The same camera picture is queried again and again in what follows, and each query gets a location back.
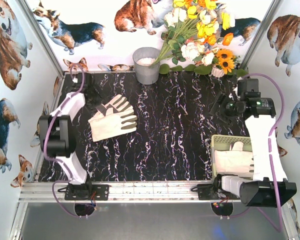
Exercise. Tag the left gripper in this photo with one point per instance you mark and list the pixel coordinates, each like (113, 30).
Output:
(90, 94)

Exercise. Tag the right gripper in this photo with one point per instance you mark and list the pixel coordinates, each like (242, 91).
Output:
(220, 107)

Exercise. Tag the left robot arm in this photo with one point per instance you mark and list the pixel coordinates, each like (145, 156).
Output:
(56, 131)

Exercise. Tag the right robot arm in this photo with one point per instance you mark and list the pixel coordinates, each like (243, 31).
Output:
(257, 176)

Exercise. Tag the green storage basket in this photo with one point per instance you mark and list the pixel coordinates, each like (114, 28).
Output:
(223, 143)

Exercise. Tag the small white flower pot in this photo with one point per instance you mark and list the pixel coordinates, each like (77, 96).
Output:
(216, 72)

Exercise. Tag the grey metal bucket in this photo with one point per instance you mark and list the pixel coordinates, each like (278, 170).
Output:
(145, 65)

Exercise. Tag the artificial flower bouquet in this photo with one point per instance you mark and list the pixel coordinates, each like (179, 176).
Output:
(197, 36)

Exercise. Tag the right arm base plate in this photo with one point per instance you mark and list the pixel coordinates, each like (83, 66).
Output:
(208, 192)

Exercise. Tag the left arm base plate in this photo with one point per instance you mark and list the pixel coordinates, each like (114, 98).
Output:
(99, 192)

